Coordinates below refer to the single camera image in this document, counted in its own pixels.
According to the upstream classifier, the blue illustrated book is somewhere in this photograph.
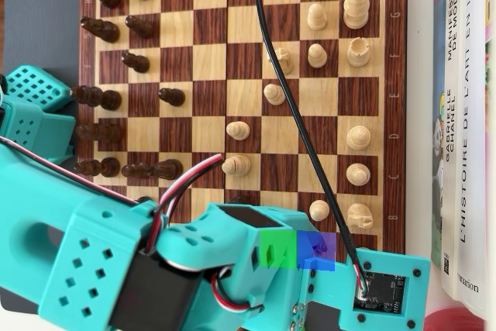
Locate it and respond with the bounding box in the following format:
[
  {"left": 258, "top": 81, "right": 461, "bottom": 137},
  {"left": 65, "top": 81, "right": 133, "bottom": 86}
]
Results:
[{"left": 429, "top": 0, "right": 446, "bottom": 270}]

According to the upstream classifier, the dark wooden chess queen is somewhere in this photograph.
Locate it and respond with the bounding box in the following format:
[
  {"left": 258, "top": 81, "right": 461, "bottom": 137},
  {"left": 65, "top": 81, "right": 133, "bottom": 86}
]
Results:
[{"left": 76, "top": 122, "right": 126, "bottom": 144}]

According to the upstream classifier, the light wooden chess knight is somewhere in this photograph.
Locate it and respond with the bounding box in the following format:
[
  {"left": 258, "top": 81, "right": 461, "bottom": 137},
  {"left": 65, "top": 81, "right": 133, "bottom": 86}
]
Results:
[
  {"left": 267, "top": 47, "right": 295, "bottom": 76},
  {"left": 346, "top": 202, "right": 374, "bottom": 230}
]

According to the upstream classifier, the red white black servo cable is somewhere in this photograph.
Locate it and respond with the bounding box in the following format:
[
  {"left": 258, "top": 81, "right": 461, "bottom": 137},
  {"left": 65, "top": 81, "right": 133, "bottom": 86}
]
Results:
[
  {"left": 211, "top": 267, "right": 267, "bottom": 313},
  {"left": 0, "top": 135, "right": 140, "bottom": 206},
  {"left": 149, "top": 153, "right": 225, "bottom": 250}
]

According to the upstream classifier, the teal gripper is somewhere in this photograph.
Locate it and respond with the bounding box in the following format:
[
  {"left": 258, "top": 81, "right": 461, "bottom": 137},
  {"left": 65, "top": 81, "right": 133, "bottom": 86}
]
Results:
[{"left": 201, "top": 202, "right": 352, "bottom": 331}]

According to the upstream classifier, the red round object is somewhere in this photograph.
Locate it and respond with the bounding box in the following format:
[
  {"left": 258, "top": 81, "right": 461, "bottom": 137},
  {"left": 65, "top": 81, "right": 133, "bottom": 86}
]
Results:
[{"left": 421, "top": 305, "right": 485, "bottom": 331}]

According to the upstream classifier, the dark wooden chess king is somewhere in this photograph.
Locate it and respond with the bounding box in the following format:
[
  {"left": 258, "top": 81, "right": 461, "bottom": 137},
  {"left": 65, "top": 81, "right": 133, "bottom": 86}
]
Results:
[{"left": 70, "top": 84, "right": 123, "bottom": 112}]

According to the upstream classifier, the teal camera mount circuit board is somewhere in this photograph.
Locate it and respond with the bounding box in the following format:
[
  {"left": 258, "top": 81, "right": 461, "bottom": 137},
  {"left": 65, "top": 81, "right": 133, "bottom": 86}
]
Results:
[{"left": 336, "top": 247, "right": 432, "bottom": 329}]

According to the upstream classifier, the light wooden chess king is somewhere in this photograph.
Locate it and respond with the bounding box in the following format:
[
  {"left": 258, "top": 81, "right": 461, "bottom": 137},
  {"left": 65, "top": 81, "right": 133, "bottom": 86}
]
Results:
[{"left": 342, "top": 0, "right": 370, "bottom": 30}]

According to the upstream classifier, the wooden chess board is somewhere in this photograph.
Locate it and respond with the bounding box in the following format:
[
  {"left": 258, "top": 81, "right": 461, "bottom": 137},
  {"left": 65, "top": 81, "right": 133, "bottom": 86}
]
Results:
[{"left": 76, "top": 0, "right": 407, "bottom": 257}]

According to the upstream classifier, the white art history book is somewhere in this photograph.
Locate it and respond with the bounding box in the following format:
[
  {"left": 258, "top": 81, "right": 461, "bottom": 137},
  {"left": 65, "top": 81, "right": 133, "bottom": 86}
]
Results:
[{"left": 453, "top": 0, "right": 490, "bottom": 319}]

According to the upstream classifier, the black camera cable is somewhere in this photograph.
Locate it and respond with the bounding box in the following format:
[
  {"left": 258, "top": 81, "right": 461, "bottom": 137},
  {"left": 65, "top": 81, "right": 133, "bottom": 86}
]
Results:
[{"left": 247, "top": 0, "right": 369, "bottom": 301}]

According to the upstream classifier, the light wooden chess queen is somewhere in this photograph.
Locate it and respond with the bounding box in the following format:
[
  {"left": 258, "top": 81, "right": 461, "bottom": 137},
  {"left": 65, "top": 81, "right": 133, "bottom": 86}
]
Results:
[{"left": 345, "top": 125, "right": 371, "bottom": 151}]

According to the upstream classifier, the light wooden chess rook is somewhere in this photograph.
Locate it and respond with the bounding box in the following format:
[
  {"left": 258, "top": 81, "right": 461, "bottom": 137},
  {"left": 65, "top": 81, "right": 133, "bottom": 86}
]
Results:
[{"left": 345, "top": 36, "right": 371, "bottom": 68}]

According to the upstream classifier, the white Manifeste de mode book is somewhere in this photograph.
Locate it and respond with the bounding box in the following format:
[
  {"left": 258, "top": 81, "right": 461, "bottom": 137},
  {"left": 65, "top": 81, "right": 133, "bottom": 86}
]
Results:
[{"left": 439, "top": 0, "right": 466, "bottom": 301}]

